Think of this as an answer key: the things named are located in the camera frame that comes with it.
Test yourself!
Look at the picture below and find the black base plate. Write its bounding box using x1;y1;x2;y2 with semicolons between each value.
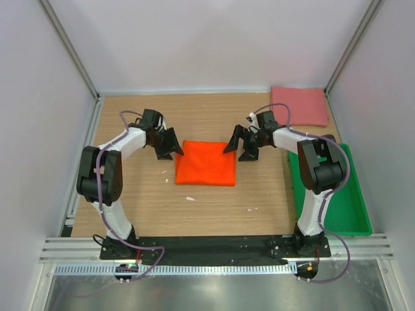
100;235;331;266

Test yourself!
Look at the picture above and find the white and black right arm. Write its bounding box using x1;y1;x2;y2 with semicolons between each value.
223;125;350;257

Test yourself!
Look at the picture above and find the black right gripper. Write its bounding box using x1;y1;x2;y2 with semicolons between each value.
224;125;268;162

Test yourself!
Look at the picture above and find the green plastic tray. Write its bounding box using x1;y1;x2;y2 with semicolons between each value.
288;143;372;236

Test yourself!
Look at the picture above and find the orange t shirt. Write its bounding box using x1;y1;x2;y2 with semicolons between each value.
175;140;236;187

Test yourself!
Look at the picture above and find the white slotted cable duct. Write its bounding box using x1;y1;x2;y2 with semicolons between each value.
54;262;297;277

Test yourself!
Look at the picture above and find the right aluminium corner post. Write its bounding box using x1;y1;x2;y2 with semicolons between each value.
324;0;386;97

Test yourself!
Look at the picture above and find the folded pink t shirt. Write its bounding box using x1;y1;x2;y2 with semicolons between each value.
270;86;329;127

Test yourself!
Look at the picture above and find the aluminium corner post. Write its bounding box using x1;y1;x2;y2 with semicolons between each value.
324;0;386;97
37;0;101;102

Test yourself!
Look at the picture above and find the aluminium front frame rail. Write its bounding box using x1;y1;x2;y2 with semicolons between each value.
40;234;393;266

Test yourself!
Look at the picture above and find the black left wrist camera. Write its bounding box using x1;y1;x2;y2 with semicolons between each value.
139;109;163;129

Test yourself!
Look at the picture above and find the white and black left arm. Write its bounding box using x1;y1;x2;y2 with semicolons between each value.
77;127;184;259

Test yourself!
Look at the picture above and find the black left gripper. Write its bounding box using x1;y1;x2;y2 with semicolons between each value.
148;128;184;160

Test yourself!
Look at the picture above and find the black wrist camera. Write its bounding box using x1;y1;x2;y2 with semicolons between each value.
255;110;278;132
139;109;163;129

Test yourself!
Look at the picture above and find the left aluminium corner post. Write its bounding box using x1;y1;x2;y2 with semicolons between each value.
37;0;101;102

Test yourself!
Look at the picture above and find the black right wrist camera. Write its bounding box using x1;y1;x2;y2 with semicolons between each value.
255;110;278;132

